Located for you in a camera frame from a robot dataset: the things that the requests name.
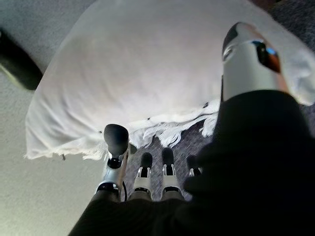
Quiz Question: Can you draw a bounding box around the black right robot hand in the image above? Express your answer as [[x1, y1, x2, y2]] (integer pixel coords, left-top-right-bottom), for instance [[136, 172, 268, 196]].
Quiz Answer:
[[68, 21, 315, 236]]

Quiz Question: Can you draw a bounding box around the white fringed cushion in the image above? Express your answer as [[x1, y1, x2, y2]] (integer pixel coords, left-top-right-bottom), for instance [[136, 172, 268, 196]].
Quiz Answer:
[[23, 0, 315, 160]]

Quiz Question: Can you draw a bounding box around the grey fabric armchair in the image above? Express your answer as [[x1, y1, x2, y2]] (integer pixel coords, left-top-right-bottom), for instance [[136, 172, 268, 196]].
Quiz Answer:
[[120, 0, 315, 202]]

